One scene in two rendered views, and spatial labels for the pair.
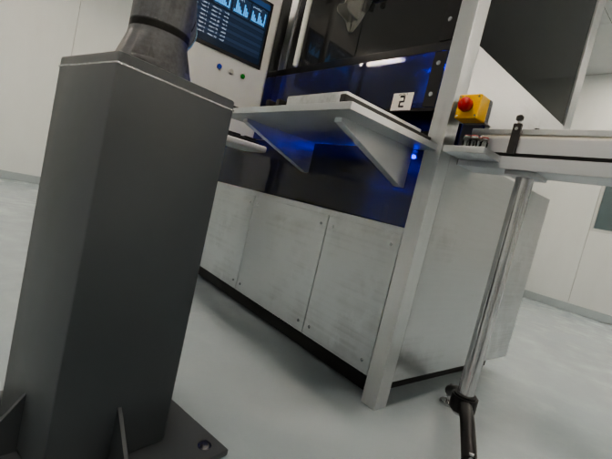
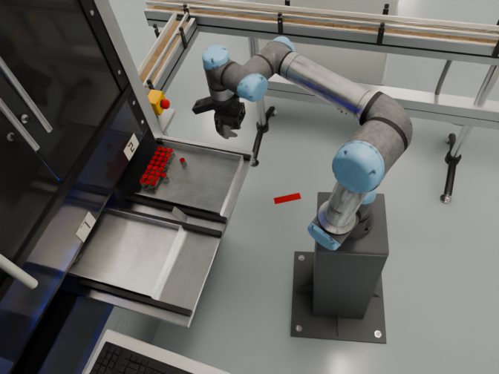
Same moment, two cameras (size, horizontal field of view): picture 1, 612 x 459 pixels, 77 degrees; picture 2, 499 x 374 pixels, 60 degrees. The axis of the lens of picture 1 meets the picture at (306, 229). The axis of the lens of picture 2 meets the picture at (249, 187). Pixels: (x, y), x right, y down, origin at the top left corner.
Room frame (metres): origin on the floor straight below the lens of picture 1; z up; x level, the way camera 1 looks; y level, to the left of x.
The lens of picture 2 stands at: (1.41, 0.91, 2.20)
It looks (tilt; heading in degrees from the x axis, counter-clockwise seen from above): 56 degrees down; 247
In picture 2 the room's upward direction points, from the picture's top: 10 degrees counter-clockwise
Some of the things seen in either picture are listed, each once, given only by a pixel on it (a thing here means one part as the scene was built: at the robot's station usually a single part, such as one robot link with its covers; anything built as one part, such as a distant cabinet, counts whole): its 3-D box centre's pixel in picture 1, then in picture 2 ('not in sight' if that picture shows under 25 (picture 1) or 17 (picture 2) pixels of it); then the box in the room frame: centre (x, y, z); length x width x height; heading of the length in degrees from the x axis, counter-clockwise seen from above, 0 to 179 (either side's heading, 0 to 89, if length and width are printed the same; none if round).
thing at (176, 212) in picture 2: not in sight; (192, 217); (1.30, 0.11, 0.91); 0.14 x 0.03 x 0.06; 132
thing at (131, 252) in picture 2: not in sight; (123, 249); (1.56, 0.07, 0.90); 0.34 x 0.26 x 0.04; 131
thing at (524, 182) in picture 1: (492, 297); not in sight; (1.18, -0.61, 0.46); 0.09 x 0.09 x 0.77; 41
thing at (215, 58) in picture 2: not in sight; (218, 67); (1.06, 0.02, 1.39); 0.09 x 0.08 x 0.11; 107
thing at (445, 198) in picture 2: not in sight; (451, 162); (-0.21, 0.13, 0.07); 0.50 x 0.08 x 0.14; 41
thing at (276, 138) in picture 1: (278, 147); not in sight; (1.57, 0.18, 0.80); 0.34 x 0.03 x 0.13; 131
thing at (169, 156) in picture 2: not in sight; (163, 170); (1.30, -0.15, 0.90); 0.18 x 0.02 x 0.05; 41
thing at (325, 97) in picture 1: (353, 118); (190, 176); (1.23, -0.07, 0.90); 0.34 x 0.26 x 0.04; 131
